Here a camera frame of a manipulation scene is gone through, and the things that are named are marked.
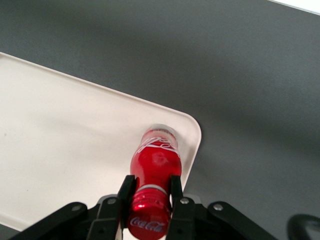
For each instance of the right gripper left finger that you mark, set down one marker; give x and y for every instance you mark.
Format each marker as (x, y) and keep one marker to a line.
(105, 217)

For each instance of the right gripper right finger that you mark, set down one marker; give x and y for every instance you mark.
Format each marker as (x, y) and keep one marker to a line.
(186, 220)

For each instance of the red coke bottle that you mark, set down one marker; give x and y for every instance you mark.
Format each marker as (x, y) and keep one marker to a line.
(156, 165)

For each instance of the white plastic tray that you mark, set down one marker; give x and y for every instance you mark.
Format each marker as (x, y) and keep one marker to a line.
(62, 135)

